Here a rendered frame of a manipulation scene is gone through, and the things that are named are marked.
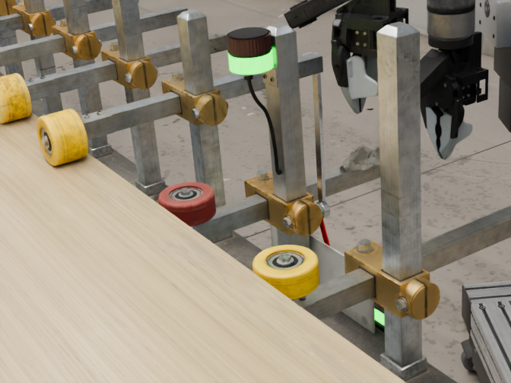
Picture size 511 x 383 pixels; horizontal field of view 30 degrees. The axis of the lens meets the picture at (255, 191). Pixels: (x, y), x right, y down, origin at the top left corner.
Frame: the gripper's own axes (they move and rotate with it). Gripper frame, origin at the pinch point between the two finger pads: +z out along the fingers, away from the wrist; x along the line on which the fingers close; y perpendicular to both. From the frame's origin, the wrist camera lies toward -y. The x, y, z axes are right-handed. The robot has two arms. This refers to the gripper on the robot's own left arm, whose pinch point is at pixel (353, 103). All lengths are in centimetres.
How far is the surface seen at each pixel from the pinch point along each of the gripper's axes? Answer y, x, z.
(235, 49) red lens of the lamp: -7.6, -16.3, -12.0
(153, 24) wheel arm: -73, 34, 5
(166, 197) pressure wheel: -16.4, -23.9, 8.5
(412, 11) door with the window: -175, 331, 88
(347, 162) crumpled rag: -4.2, 4.1, 11.7
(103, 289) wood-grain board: -6.8, -45.6, 9.2
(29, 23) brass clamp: -99, 22, 4
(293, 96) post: -4.1, -8.9, -3.3
